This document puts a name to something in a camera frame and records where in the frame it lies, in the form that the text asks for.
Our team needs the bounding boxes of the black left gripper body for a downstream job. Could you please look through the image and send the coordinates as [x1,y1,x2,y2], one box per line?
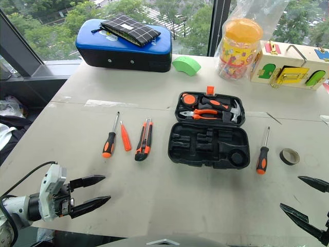
[52,182,76,218]

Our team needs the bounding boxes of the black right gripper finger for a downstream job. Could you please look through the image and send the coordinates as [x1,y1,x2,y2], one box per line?
[298,175,329,193]
[279,203,329,246]

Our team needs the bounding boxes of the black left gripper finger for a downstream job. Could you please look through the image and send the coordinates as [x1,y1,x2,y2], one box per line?
[69,174,106,192]
[68,195,112,220]

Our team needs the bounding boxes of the black tape roll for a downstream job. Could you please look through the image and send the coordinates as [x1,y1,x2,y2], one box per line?
[279,148,301,166]

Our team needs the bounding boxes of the orange tester pen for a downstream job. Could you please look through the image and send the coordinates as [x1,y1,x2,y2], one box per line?
[119,120,133,152]

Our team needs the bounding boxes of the Phillips screwdriver orange black handle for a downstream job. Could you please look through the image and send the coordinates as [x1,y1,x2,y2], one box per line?
[255,126,271,175]

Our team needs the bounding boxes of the orange black utility knife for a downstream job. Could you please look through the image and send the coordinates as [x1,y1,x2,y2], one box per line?
[134,118,154,162]

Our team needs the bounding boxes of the black plastic tool case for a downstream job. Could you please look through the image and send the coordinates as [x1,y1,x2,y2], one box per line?
[167,86,251,170]

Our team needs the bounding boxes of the thin grey stick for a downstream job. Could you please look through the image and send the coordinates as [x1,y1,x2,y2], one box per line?
[266,111,283,126]

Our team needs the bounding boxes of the black cloth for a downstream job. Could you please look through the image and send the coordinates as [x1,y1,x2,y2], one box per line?
[0,115,33,166]

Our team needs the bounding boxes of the white cloth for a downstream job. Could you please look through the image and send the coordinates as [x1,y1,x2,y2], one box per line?
[0,122,17,151]

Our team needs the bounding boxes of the crumpled clear plastic bag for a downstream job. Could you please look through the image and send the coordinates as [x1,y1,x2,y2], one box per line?
[0,95,26,119]

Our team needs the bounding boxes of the wooden latch puzzle box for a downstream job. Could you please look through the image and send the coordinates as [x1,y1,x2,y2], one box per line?
[249,40,329,92]

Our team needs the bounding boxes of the blue black padded case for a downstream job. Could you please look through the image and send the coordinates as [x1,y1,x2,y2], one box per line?
[75,18,173,74]

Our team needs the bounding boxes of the orange black tape measure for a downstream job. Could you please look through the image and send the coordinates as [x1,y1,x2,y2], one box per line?
[181,94,199,109]

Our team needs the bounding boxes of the green foam block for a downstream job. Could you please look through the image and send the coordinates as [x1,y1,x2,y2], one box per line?
[171,56,202,77]

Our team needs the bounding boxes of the clear jar with orange lid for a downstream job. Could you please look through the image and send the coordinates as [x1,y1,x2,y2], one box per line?
[217,17,264,81]

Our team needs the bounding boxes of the black grid pattern pouch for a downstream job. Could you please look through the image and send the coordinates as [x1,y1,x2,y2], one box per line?
[90,13,162,48]

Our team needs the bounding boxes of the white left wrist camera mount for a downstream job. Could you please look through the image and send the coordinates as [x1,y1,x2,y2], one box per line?
[38,163,67,222]

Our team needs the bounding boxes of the claw hammer orange black handle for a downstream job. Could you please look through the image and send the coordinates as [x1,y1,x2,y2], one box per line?
[201,97,243,123]

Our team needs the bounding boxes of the orange handled pliers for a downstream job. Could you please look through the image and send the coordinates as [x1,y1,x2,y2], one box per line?
[179,108,222,121]

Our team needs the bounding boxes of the dark slanted window frame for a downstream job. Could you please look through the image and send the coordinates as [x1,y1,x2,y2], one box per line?
[0,9,46,78]

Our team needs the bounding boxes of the dark vertical window post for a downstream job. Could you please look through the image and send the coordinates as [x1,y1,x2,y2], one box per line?
[207,0,232,58]

